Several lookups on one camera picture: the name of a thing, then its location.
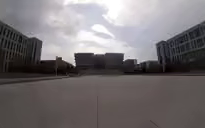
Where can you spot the small dark building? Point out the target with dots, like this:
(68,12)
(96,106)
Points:
(130,64)

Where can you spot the grey paved plaza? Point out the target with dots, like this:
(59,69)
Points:
(123,100)

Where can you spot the low dark building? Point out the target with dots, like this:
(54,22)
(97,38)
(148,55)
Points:
(50,66)

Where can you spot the dark wide block building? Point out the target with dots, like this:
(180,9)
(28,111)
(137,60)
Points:
(98,60)

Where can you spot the large gridded-window building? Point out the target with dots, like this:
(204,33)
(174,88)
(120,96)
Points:
(10,46)

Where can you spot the large glass-fronted building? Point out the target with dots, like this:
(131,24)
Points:
(190,45)

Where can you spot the dark raised ground strip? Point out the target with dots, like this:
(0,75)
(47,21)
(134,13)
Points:
(16,78)

